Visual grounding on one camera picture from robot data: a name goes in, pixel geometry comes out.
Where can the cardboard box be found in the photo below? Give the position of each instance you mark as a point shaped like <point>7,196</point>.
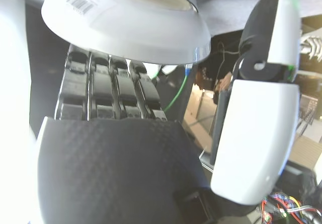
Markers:
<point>307,151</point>

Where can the spare white robot hand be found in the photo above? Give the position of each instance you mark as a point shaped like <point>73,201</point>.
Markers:
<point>312,44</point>

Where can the white backdrop sheet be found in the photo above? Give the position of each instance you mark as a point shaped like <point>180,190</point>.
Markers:
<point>12,83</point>

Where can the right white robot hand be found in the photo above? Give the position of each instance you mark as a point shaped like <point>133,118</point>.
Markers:
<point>113,171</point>

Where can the checkered calibration board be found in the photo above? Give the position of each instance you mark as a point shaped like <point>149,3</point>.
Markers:
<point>202,75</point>

